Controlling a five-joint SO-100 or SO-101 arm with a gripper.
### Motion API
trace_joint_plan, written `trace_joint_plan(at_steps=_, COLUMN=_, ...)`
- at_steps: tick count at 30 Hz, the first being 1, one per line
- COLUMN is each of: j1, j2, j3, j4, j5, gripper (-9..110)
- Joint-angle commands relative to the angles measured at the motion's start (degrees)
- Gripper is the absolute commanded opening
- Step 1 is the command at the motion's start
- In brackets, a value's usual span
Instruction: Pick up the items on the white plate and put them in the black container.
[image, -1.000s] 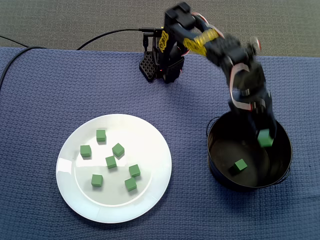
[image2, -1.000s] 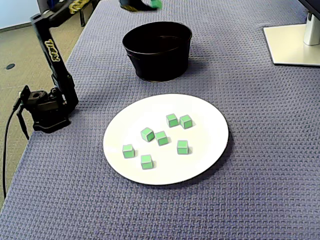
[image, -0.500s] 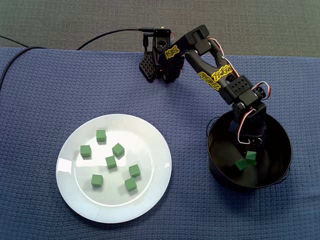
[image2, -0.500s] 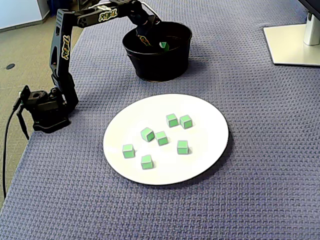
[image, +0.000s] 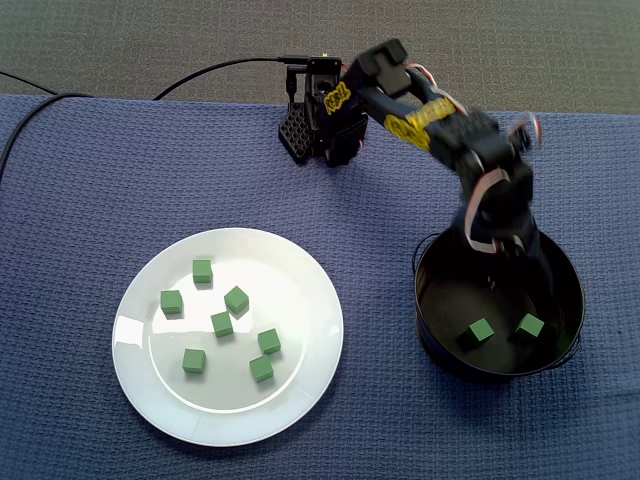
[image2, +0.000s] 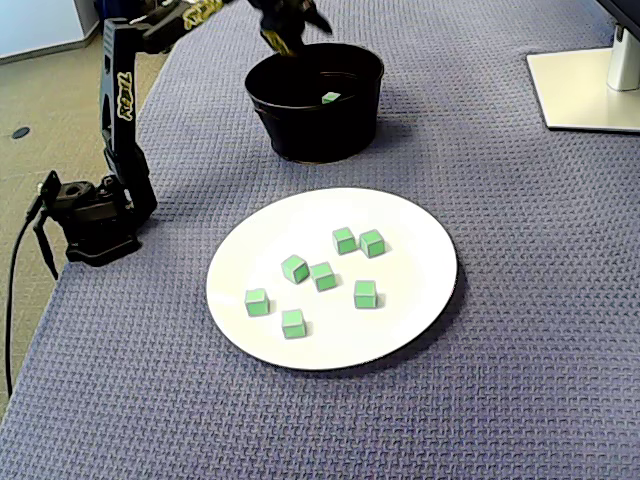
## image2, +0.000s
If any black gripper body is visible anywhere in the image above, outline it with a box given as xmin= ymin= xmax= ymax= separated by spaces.
xmin=247 ymin=0 xmax=316 ymax=36

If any white monitor stand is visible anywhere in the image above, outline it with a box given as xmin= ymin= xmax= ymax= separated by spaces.
xmin=526 ymin=22 xmax=640 ymax=134

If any short black power cable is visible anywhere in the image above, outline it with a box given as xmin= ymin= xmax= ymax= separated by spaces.
xmin=32 ymin=214 xmax=60 ymax=281

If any black cable plugged into base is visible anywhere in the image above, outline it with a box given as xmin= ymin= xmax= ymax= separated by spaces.
xmin=4 ymin=192 xmax=44 ymax=399

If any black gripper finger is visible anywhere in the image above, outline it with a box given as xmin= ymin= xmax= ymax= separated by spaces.
xmin=258 ymin=27 xmax=305 ymax=58
xmin=301 ymin=8 xmax=336 ymax=37

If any blue textured table mat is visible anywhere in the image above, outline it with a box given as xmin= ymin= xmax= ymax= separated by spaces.
xmin=0 ymin=0 xmax=640 ymax=480

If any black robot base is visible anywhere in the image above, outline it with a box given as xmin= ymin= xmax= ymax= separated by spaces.
xmin=32 ymin=169 xmax=146 ymax=267

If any black monitor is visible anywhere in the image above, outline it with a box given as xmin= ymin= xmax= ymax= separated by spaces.
xmin=597 ymin=0 xmax=640 ymax=27

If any white round plate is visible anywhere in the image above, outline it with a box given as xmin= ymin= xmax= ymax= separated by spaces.
xmin=205 ymin=187 xmax=460 ymax=372

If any black metal bucket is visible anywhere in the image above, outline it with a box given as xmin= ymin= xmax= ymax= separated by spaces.
xmin=243 ymin=42 xmax=386 ymax=165

